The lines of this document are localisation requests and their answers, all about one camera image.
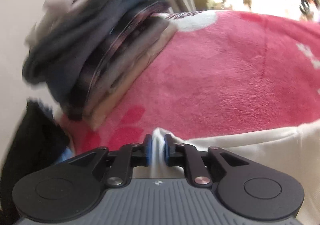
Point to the white sweatshirt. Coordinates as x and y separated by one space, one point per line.
292 150

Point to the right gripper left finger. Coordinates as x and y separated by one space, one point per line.
120 163

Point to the pink floral blanket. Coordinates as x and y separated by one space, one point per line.
222 73

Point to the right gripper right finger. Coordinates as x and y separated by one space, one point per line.
190 159

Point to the stack of folded clothes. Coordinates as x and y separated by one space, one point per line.
82 47

